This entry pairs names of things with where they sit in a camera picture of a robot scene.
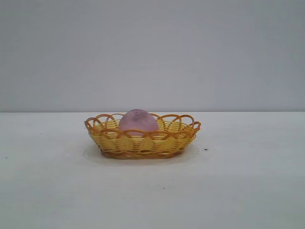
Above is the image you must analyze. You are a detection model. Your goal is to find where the pink peach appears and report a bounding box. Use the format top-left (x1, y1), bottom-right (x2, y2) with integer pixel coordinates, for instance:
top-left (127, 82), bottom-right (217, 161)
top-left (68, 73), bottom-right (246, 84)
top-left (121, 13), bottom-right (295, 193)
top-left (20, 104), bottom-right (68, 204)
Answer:
top-left (118, 109), bottom-right (160, 138)

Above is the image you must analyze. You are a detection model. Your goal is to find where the yellow woven wicker basket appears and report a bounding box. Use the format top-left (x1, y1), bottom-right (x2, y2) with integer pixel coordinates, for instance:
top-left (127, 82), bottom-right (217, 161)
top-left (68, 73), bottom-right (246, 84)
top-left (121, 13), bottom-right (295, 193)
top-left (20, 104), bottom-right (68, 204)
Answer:
top-left (84, 112), bottom-right (202, 160)

